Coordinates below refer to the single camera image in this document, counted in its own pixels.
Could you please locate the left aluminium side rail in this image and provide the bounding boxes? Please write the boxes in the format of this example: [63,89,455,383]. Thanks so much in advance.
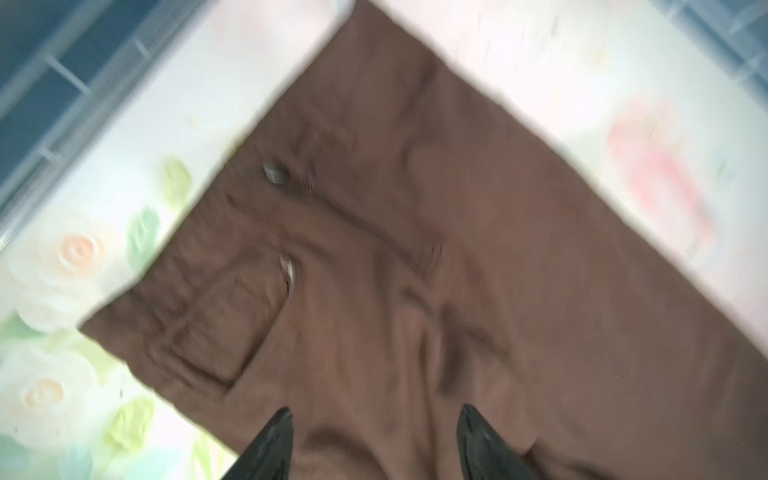
[1,0,208,246]

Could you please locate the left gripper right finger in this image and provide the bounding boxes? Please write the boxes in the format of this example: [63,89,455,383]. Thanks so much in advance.
[456,404,539,480]

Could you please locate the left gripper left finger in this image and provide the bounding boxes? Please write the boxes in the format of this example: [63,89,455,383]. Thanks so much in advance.
[222,407,294,480]

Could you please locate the brown trousers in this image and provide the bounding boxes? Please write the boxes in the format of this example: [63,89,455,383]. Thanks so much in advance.
[82,1,767,479]

